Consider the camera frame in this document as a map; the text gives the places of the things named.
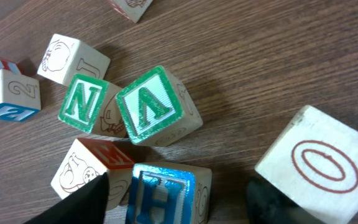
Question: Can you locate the blue H block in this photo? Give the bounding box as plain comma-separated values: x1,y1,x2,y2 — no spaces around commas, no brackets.
125,162,212,224

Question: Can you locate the green-edged white block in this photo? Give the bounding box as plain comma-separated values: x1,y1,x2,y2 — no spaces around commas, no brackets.
51,138,135,210

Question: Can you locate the red-sided block centre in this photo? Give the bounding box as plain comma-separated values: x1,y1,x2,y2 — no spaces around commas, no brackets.
37,34,111,86

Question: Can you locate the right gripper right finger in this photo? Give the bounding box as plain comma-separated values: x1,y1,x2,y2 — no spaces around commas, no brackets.
246,177,324,224

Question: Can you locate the teal-sided circle block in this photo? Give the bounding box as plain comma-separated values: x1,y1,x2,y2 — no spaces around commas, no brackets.
255,105,358,223

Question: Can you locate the blue-sided block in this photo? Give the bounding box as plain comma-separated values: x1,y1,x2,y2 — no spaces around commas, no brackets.
0,69,42,122

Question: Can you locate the green N block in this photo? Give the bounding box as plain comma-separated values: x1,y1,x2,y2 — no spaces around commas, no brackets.
57,73,127,139

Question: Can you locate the green V block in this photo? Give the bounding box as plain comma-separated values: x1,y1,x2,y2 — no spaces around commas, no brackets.
115,65,204,147

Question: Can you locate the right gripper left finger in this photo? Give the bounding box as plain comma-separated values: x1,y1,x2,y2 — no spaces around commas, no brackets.
25,173,109,224

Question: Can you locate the red-edged white block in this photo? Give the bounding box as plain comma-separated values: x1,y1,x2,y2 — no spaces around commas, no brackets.
107,0,153,23

